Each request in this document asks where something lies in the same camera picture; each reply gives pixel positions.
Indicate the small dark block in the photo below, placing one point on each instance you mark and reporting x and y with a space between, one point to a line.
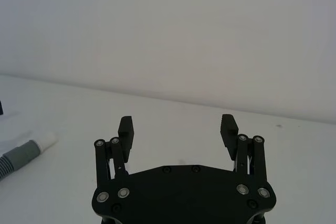
1 108

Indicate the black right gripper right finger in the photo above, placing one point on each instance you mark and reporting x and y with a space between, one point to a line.
229 134

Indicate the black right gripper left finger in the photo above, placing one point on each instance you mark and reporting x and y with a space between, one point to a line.
126 134

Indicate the white table cloth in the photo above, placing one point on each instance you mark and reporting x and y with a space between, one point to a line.
183 134

